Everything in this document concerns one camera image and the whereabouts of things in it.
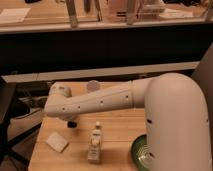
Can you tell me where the black eraser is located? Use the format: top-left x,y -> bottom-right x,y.
67,121 -> 77,128

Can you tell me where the white paper cup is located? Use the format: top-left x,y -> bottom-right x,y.
86,80 -> 100,93

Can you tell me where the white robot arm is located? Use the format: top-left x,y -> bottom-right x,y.
45,73 -> 213,171

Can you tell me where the green ribbed bowl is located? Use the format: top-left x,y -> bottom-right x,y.
131,135 -> 149,171

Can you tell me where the white sponge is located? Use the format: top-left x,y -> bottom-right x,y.
45,132 -> 68,153

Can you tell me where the white glue bottle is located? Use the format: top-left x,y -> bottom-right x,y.
87,121 -> 102,164

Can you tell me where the white paper sheet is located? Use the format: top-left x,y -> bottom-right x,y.
0,8 -> 30,24

